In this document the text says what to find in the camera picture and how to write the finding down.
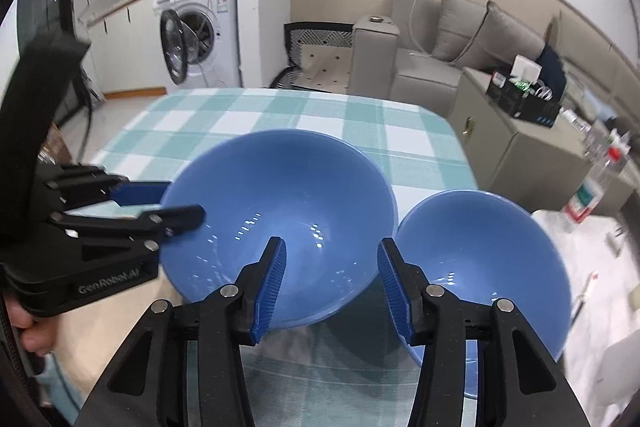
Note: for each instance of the navy cushion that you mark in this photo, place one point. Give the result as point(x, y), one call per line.
point(552, 67)

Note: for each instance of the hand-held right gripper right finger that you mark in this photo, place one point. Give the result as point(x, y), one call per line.
point(392, 292)

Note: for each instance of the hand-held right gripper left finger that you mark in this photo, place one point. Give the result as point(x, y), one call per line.
point(270, 292)

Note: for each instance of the person's left hand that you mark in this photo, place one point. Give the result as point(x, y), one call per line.
point(35, 337)

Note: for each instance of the teal white checked tablecloth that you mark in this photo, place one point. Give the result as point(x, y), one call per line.
point(310, 112)

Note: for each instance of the patterned folding floor chair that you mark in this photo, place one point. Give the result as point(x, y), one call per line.
point(320, 67)

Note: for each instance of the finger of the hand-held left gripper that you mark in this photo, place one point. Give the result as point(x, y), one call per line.
point(175, 214)
point(140, 193)

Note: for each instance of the grey sofa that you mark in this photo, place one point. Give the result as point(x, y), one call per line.
point(420, 77)

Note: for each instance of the beige side cabinet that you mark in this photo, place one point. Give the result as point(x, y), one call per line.
point(505, 147)

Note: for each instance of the grey sofa cushion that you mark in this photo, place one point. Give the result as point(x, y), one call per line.
point(460, 27)
point(505, 42)

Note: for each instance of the small white box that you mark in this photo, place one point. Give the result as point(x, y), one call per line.
point(526, 68)

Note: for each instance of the small round tin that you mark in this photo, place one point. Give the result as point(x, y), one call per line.
point(376, 19)

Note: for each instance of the white washing machine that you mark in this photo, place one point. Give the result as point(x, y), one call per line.
point(215, 32)

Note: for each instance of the plastic bottle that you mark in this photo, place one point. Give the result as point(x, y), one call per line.
point(585, 202)

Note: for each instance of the blue bowl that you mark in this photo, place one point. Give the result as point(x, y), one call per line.
point(280, 187)
point(475, 247)

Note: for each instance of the black box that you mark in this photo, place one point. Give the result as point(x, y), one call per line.
point(525, 104)

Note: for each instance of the white base cabinet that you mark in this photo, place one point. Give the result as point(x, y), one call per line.
point(130, 52)

